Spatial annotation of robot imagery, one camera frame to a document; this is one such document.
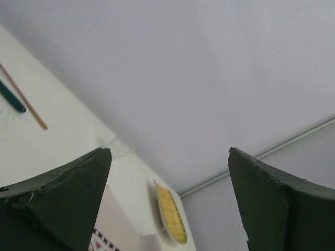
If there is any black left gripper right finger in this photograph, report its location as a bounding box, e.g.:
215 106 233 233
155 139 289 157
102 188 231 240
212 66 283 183
228 147 334 250

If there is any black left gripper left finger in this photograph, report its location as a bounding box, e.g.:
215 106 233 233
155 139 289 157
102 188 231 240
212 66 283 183
1 148 112 250

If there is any patterned white placemat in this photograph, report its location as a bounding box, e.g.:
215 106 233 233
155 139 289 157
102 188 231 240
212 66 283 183
88 186 162 251

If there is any clear drinking glass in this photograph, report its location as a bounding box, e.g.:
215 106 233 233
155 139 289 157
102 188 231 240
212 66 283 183
98 135 134 160

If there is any yellow woven pattern plate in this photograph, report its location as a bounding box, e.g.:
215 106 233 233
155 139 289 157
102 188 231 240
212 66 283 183
154 180 188 245

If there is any rose gold fork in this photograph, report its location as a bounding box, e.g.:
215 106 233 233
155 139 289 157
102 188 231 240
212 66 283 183
1 63 48 130

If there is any aluminium frame rail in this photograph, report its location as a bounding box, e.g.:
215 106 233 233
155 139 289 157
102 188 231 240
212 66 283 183
178 115 334 199

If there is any gold spoon green handle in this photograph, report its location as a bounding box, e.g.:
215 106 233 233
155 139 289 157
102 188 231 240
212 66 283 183
0 81 27 113

